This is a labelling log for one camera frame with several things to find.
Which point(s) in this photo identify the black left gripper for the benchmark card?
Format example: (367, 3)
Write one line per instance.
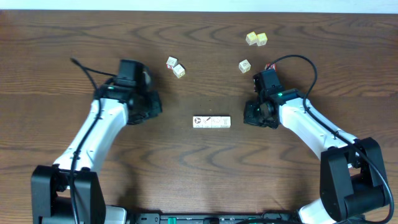
(152, 106)

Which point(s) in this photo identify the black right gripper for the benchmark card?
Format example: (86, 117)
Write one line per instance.
(248, 117)

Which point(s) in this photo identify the blue sided picture block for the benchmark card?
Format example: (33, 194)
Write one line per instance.
(225, 122)

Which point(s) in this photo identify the plain white picture block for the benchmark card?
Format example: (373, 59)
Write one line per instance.
(215, 121)

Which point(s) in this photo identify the soccer ball picture block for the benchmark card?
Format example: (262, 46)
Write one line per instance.
(197, 122)

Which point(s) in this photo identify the hammer picture block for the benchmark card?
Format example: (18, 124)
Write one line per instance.
(206, 122)

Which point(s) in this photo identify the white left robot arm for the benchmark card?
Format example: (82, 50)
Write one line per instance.
(69, 190)

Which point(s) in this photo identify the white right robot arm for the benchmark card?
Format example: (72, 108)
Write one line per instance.
(353, 178)

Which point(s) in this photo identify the red letter A block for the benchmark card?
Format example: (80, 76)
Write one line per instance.
(270, 66)

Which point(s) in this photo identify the white block yellow drawing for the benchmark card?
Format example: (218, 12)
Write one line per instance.
(244, 66)

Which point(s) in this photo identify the white block yellow sides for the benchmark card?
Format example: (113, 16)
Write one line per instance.
(179, 71)

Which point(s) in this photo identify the white block red sides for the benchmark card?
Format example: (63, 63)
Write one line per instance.
(171, 62)

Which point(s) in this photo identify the yellow block right of pair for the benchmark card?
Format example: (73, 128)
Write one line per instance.
(262, 39)

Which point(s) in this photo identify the yellow block of pair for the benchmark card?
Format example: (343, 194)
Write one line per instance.
(262, 39)
(251, 38)

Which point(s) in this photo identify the yellow block left of pair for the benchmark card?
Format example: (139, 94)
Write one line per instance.
(251, 38)

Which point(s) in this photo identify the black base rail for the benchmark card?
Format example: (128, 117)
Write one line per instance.
(218, 218)

